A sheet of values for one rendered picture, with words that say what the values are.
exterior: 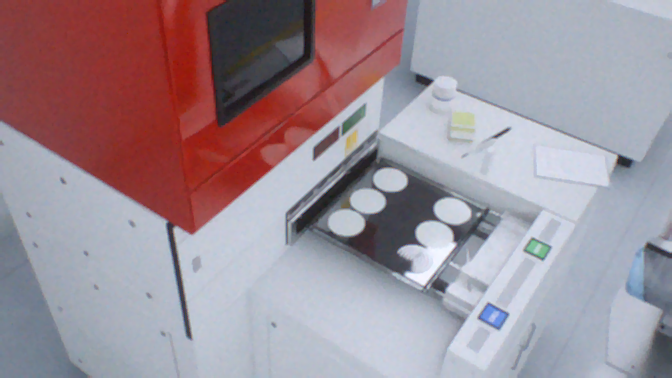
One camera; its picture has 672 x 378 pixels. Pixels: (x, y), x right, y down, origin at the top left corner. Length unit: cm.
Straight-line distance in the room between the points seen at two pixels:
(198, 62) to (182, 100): 7
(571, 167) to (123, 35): 135
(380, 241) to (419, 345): 29
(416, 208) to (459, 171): 17
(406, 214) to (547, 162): 45
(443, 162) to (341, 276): 45
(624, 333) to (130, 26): 138
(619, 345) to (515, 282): 31
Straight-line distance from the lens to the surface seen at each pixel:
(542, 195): 195
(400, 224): 186
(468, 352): 156
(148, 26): 111
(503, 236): 192
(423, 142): 203
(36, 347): 285
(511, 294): 169
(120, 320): 199
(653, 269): 168
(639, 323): 194
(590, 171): 207
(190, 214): 134
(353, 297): 178
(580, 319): 297
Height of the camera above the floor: 223
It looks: 43 degrees down
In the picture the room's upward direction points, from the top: 3 degrees clockwise
